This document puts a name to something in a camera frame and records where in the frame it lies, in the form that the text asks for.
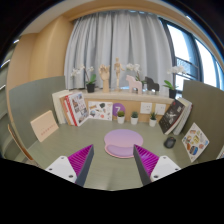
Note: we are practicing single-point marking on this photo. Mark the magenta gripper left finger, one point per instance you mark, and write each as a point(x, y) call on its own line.
point(75, 167)

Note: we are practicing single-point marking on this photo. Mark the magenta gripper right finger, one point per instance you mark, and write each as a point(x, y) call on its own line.
point(152, 167)

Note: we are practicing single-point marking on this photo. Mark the black computer mouse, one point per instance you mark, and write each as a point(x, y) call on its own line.
point(169, 142)

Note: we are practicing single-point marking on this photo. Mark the round purple mouse pad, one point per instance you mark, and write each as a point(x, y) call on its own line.
point(120, 142)

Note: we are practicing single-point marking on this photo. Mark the colourful sticker card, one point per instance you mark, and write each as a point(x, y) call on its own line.
point(195, 142)

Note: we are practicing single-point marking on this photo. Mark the small potted plant right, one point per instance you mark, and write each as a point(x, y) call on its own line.
point(153, 119)

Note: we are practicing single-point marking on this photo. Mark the small potted plant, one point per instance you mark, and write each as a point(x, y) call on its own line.
point(121, 117)
point(134, 117)
point(153, 119)

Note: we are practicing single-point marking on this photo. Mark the white book leaning left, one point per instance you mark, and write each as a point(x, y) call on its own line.
point(58, 106)

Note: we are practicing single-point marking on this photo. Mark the small potted plant middle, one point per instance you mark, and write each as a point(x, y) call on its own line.
point(134, 117)

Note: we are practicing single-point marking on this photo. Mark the small potted plant left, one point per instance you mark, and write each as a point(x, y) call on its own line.
point(121, 117)

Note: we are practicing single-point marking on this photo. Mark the black book leaning right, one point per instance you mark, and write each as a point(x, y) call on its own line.
point(173, 114)

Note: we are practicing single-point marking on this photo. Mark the white illustrated picture card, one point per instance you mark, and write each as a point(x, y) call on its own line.
point(100, 110)

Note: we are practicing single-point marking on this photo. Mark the red and white magazine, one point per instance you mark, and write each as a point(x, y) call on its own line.
point(77, 108)

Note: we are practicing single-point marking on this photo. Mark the wooden shelf ledge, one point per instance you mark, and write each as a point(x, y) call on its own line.
point(131, 101)

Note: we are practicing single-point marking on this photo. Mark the purple round number sign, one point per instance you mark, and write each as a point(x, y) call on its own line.
point(118, 109)

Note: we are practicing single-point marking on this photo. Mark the white book behind black book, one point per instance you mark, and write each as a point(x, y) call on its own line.
point(185, 115)

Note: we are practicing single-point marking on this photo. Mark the green desk partition right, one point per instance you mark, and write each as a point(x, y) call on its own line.
point(208, 114)

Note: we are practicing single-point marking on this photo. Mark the green desk partition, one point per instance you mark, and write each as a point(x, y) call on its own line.
point(208, 114)
point(30, 100)

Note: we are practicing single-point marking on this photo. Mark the green desk partition left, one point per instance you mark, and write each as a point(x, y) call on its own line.
point(30, 100)

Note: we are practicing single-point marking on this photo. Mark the black wooden horse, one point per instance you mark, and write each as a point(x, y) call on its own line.
point(151, 85)

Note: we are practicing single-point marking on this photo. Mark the pink wooden horse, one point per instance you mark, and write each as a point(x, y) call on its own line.
point(134, 84)

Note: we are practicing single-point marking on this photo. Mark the white orchid in black pot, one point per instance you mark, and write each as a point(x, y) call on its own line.
point(90, 78)

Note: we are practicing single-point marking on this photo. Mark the white orchid on right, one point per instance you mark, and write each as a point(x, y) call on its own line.
point(171, 85)

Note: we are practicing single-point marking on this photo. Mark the wooden hand model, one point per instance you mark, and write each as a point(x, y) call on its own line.
point(104, 72)

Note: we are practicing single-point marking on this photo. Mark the white orchid behind horses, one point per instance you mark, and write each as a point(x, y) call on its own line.
point(137, 69)

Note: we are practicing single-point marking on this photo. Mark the wooden mannequin figure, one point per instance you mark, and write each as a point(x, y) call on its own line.
point(118, 68)

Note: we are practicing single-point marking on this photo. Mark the grey curtain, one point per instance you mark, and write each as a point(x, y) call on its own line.
point(105, 38)

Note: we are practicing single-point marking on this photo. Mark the white wall socket right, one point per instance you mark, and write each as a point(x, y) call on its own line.
point(160, 109)

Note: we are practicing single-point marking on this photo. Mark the white wall socket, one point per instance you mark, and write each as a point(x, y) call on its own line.
point(145, 108)
point(160, 109)

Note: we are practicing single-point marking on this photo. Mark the white wall socket left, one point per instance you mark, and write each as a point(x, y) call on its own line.
point(145, 108)

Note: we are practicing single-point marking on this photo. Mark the window with black frame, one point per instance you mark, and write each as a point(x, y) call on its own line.
point(198, 61)

